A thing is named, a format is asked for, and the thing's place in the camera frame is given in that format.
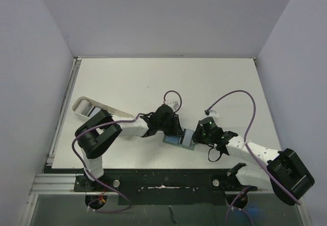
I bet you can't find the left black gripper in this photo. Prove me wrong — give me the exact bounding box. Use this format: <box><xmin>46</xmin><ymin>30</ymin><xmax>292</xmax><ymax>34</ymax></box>
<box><xmin>158</xmin><ymin>114</ymin><xmax>184</xmax><ymax>136</ymax></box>

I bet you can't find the blue credit card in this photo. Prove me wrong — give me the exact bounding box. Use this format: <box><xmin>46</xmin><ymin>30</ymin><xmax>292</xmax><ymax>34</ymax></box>
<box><xmin>165</xmin><ymin>136</ymin><xmax>181</xmax><ymax>145</ymax></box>

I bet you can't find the silver grey credit card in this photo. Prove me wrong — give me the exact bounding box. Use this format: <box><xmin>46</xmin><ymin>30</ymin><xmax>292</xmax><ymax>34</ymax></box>
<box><xmin>181</xmin><ymin>129</ymin><xmax>194</xmax><ymax>147</ymax></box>

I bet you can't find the green card holder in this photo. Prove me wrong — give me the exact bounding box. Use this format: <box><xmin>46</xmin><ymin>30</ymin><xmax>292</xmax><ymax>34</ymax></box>
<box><xmin>163</xmin><ymin>129</ymin><xmax>195</xmax><ymax>150</ymax></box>

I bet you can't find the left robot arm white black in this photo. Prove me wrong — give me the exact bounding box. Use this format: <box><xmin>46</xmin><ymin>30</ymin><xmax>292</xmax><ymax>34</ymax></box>
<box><xmin>75</xmin><ymin>102</ymin><xmax>183</xmax><ymax>191</ymax></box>

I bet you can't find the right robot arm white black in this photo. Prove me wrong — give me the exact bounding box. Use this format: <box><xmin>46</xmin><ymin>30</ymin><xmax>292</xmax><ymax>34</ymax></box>
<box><xmin>192</xmin><ymin>117</ymin><xmax>315</xmax><ymax>206</ymax></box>

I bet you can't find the white oblong tray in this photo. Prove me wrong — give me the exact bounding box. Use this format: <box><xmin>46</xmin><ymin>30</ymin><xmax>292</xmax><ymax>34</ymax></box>
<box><xmin>71</xmin><ymin>96</ymin><xmax>134</xmax><ymax>122</ymax></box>

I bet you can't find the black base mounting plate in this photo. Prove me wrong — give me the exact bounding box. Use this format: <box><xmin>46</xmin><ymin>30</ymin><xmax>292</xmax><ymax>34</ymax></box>
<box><xmin>74</xmin><ymin>168</ymin><xmax>258</xmax><ymax>206</ymax></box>

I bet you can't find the black looped wire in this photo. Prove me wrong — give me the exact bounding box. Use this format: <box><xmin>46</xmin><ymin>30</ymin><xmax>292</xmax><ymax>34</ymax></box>
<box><xmin>207</xmin><ymin>146</ymin><xmax>224</xmax><ymax>163</ymax></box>

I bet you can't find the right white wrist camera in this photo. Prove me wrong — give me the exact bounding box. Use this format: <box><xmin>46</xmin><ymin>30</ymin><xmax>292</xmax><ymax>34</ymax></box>
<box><xmin>204</xmin><ymin>110</ymin><xmax>219</xmax><ymax>118</ymax></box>

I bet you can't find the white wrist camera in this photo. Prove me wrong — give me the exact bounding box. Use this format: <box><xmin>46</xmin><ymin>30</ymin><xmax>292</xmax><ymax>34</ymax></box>
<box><xmin>204</xmin><ymin>110</ymin><xmax>219</xmax><ymax>118</ymax></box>
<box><xmin>164</xmin><ymin>101</ymin><xmax>179</xmax><ymax>111</ymax></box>

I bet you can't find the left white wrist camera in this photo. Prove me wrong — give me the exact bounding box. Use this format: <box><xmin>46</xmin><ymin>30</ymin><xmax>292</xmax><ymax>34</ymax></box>
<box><xmin>164</xmin><ymin>101</ymin><xmax>179</xmax><ymax>111</ymax></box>

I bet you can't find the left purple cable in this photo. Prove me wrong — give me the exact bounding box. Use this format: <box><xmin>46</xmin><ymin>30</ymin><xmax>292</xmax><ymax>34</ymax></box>
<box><xmin>72</xmin><ymin>90</ymin><xmax>182</xmax><ymax>214</ymax></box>

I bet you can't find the aluminium left side rail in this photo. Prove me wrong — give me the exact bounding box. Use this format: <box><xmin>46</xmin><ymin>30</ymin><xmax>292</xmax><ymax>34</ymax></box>
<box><xmin>45</xmin><ymin>57</ymin><xmax>82</xmax><ymax>166</ymax></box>

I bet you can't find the aluminium rail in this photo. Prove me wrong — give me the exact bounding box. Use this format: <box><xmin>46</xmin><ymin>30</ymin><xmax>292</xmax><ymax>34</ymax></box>
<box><xmin>30</xmin><ymin>173</ymin><xmax>76</xmax><ymax>195</ymax></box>
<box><xmin>45</xmin><ymin>57</ymin><xmax>82</xmax><ymax>166</ymax></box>

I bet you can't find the aluminium front rail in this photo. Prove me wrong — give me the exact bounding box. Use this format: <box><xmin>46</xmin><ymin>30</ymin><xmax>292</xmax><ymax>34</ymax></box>
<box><xmin>30</xmin><ymin>173</ymin><xmax>76</xmax><ymax>195</ymax></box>

